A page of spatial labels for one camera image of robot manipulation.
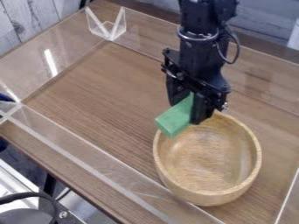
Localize brown wooden bowl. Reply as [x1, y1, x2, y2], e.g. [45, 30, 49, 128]
[153, 113, 262, 207]

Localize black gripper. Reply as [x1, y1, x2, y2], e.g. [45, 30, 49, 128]
[161, 29, 230, 125]

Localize blue object at left edge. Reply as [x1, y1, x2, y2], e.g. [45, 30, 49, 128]
[0, 93, 14, 102]

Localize green rectangular block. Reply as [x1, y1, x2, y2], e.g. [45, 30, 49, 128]
[153, 94, 192, 138]

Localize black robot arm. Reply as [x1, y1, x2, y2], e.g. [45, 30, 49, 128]
[161, 0, 238, 125]

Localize black table leg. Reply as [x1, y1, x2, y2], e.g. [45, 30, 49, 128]
[42, 174, 57, 196]

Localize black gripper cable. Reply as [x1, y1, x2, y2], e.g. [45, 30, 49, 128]
[214, 24, 241, 65]

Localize black cable on floor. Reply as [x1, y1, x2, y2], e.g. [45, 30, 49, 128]
[0, 192, 61, 224]

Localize clear acrylic enclosure wall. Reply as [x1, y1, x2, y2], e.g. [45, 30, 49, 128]
[0, 10, 299, 224]

